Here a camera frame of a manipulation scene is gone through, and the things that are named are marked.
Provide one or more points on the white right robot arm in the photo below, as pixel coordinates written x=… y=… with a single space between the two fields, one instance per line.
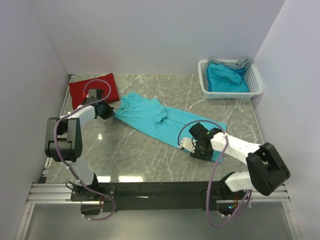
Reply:
x=266 y=170

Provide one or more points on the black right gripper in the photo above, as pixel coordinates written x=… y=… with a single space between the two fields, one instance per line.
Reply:
x=207 y=158

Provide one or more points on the grey t-shirt in basket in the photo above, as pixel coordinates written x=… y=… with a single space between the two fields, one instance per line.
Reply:
x=236 y=65

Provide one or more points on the white plastic laundry basket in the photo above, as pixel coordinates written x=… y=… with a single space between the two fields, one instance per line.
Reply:
x=253 y=82

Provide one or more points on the blue t-shirt in basket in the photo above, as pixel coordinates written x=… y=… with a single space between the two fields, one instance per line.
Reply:
x=225 y=79

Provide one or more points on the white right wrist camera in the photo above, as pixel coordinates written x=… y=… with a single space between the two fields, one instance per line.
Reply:
x=187 y=144

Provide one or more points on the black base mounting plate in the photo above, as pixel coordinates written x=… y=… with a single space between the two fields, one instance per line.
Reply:
x=125 y=196

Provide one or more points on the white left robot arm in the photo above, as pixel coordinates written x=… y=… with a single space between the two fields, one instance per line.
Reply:
x=64 y=143

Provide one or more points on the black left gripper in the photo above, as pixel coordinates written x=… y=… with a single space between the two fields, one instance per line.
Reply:
x=109 y=112

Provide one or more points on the folded red t-shirt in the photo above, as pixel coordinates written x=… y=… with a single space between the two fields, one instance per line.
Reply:
x=80 y=88

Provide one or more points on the light blue t-shirt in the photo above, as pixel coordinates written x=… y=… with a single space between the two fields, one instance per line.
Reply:
x=150 y=117

